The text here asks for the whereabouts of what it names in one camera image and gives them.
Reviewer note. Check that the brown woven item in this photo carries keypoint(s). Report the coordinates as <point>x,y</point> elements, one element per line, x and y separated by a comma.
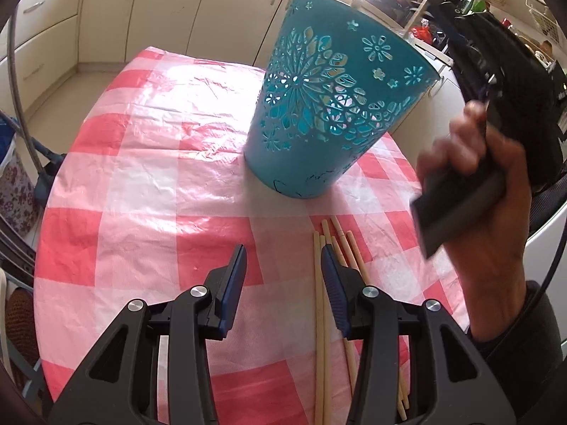
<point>22,318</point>

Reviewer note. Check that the person's right hand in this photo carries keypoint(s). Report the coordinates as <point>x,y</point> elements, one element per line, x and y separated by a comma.
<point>491,252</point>

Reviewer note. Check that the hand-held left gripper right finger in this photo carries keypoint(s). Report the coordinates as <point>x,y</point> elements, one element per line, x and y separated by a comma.
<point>334,292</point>

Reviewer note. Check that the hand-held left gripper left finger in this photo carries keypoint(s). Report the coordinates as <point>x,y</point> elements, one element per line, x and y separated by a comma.
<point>232,292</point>

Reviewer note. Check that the teal perforated bucket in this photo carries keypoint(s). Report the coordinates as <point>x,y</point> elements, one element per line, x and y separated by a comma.
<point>310,150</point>

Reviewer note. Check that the red plastic bag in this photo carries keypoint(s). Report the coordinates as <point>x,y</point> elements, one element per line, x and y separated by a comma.
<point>421,34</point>

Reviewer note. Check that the red white checked tablecloth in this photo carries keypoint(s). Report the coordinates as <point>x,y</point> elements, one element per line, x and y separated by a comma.
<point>133,195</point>

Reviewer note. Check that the cream base kitchen cabinets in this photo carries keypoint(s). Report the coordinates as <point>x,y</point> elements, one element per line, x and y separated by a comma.
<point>110,4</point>

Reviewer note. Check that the person's right forearm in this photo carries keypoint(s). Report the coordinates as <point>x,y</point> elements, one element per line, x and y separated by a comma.
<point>527,341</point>

